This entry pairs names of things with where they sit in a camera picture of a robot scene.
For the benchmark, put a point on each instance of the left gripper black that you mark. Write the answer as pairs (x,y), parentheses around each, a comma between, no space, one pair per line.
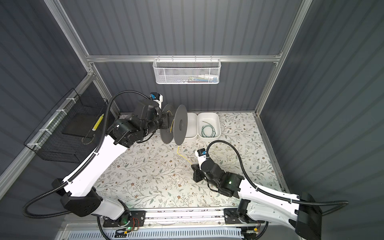
(163,116)

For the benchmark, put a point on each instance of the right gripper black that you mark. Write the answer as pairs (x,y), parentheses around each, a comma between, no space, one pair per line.
(196,170)

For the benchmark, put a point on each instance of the grey perforated cable spool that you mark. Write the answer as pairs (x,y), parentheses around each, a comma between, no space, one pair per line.
(178,129)

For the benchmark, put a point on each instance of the white tray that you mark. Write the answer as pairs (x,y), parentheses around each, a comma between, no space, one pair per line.
(192,127)
(209,127)

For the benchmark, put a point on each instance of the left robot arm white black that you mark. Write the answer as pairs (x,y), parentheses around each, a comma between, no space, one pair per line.
(78,194)

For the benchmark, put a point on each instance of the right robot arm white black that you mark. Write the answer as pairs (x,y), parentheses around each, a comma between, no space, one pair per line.
(300,213)

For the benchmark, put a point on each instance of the items in white basket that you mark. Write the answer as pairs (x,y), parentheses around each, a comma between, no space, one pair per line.
(200,79)

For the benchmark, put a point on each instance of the black flat pad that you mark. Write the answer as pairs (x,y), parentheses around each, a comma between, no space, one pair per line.
(80,125)

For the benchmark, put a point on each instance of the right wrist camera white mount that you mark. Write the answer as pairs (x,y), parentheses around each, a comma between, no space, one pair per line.
(201,155)

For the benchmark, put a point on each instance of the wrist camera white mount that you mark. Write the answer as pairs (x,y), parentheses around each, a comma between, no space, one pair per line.
(157,97)
(201,155)

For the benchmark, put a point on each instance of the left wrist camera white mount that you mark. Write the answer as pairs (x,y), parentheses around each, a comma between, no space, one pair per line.
(157,97)

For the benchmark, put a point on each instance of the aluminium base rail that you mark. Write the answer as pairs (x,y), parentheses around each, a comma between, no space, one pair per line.
(161,224)

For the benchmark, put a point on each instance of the white wire mesh basket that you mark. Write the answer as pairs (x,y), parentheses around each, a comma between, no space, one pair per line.
(169,73)

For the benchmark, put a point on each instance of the black wire basket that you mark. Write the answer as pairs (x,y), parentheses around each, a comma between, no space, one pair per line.
(47,140)

